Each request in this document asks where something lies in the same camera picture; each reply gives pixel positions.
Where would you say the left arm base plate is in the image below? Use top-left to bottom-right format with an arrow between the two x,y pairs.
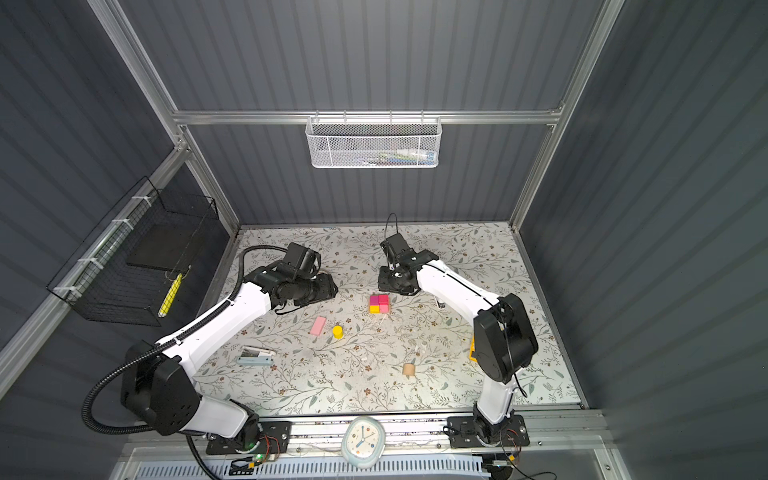
205,421 -> 292,456

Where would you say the black foam pad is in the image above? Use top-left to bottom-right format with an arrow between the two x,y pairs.
126,224 -> 204,273

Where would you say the light pink rectangular block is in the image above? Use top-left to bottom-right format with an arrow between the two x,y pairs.
310,316 -> 327,337

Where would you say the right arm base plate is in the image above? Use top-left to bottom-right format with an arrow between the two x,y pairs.
443,414 -> 530,449

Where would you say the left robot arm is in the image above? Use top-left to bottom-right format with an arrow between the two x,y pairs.
121,243 -> 338,445

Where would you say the light blue stapler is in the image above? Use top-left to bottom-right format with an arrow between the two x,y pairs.
236,346 -> 275,367

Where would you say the white round clock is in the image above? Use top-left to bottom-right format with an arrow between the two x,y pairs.
341,416 -> 386,469

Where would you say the yellow marker pen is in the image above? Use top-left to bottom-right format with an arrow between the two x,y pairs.
157,273 -> 184,318

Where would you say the white wire mesh basket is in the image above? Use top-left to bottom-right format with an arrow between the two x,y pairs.
305,117 -> 443,169

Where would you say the black wire basket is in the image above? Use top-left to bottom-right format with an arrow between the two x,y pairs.
47,179 -> 220,327

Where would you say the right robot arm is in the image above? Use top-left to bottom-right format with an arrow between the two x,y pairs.
378,233 -> 539,438

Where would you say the black corrugated cable hose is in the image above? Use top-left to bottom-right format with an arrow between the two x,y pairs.
81,244 -> 289,480

